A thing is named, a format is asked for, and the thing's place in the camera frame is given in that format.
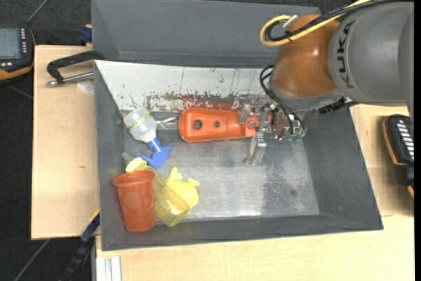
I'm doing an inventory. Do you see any pale grey metal gripper finger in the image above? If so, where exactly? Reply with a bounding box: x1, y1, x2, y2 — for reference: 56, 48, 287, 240
239, 103, 258, 129
243, 128, 268, 165

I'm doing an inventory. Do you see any orange flat block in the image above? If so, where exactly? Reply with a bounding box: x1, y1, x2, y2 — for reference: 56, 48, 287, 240
178, 107, 274, 143

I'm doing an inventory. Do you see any grey metal bin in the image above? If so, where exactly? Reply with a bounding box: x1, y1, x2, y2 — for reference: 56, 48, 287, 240
90, 0, 384, 251

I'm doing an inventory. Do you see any yellow translucent plastic cup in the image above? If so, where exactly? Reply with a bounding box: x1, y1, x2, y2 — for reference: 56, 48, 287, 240
124, 157, 191, 228

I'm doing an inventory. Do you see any clear spray bottle blue trigger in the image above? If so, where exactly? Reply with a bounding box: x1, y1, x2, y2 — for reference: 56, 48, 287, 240
122, 107, 174, 170

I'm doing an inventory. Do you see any orange plastic cup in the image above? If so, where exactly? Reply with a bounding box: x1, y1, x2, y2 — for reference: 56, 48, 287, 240
112, 170, 157, 234

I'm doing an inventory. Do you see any pale wood flat board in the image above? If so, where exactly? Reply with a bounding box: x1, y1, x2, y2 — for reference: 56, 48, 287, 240
30, 44, 101, 240

